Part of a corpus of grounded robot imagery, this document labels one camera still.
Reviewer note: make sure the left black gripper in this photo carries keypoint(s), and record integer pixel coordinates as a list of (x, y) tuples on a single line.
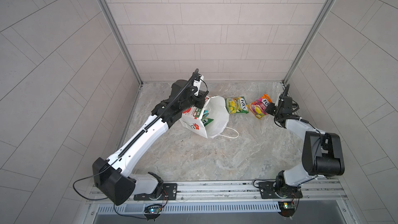
[(199, 98)]

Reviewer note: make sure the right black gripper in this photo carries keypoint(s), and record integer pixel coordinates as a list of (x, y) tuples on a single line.
[(270, 107)]

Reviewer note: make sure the white floral paper bag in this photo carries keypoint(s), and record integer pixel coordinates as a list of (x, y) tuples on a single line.
[(216, 105)]

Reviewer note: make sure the orange pink Fox's candy bag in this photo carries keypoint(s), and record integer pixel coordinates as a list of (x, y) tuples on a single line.
[(259, 107)]

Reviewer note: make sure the green yellow Fox's candy bag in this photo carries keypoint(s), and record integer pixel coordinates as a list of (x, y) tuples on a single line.
[(236, 105)]

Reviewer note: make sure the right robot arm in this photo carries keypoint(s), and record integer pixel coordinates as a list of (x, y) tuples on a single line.
[(322, 154)]

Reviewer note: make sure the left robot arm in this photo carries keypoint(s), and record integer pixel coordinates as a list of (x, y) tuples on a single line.
[(113, 176)]

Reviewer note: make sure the right circuit board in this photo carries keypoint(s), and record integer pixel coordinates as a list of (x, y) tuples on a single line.
[(287, 209)]

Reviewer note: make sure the circuit board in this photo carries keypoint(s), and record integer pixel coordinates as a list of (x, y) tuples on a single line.
[(152, 212), (287, 209)]

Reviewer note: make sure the left circuit board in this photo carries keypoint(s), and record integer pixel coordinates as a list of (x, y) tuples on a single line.
[(152, 212)]

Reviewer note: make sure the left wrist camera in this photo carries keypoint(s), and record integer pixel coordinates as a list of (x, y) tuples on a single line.
[(197, 85)]

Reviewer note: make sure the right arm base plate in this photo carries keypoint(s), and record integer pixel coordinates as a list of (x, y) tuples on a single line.
[(269, 190)]

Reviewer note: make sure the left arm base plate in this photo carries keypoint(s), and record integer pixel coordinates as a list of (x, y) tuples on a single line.
[(167, 191)]

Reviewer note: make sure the aluminium mounting rail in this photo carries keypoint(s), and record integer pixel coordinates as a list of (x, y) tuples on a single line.
[(244, 191)]

